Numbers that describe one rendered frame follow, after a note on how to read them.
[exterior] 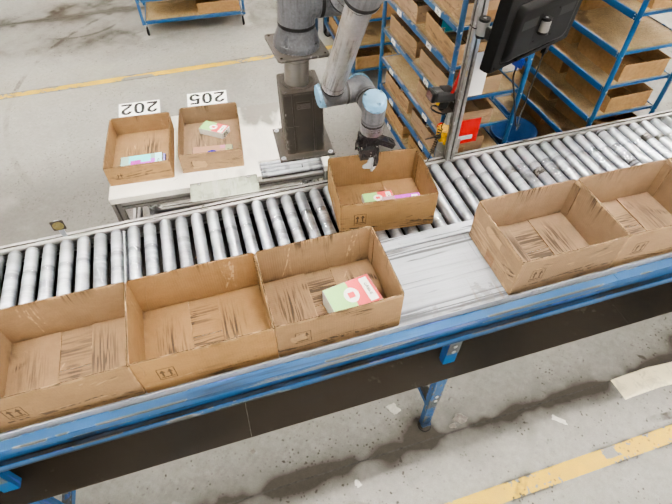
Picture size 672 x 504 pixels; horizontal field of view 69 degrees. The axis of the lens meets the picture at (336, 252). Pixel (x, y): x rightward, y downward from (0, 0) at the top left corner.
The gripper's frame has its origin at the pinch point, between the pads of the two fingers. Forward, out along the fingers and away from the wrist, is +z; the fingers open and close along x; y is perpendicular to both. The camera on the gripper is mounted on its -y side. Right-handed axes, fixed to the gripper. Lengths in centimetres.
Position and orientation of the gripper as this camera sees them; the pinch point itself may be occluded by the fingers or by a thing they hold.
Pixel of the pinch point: (371, 166)
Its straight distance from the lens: 214.5
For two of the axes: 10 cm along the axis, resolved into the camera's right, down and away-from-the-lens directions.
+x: 2.9, 7.9, -5.4
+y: -9.6, 2.2, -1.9
